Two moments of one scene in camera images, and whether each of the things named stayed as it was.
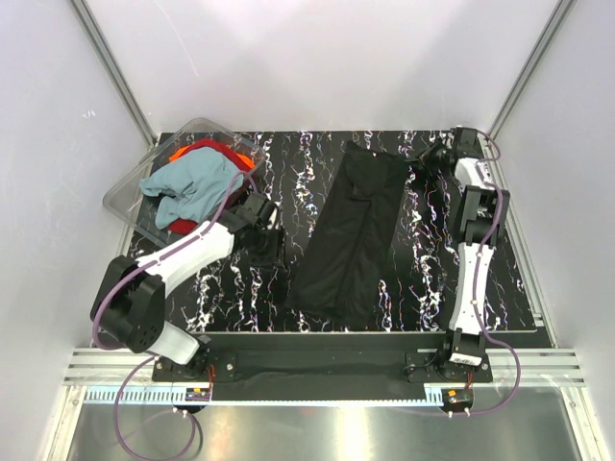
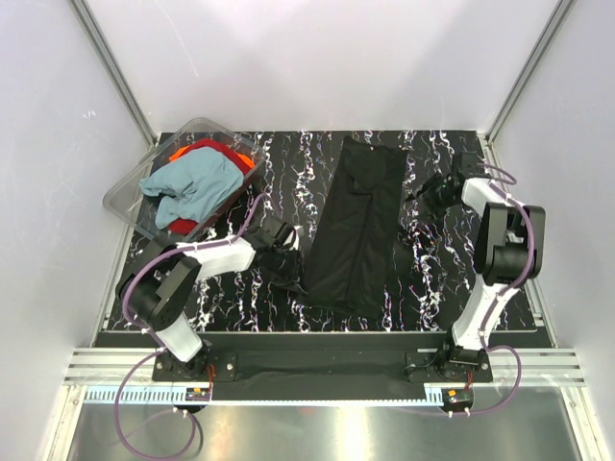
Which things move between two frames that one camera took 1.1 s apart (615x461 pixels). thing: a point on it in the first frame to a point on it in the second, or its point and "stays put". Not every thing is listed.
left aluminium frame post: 115,71 stays put
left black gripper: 276,255 to 292,279
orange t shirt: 249,161 stays put
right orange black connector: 457,397 stays put
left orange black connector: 197,394 stays put
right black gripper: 423,161 to 425,195
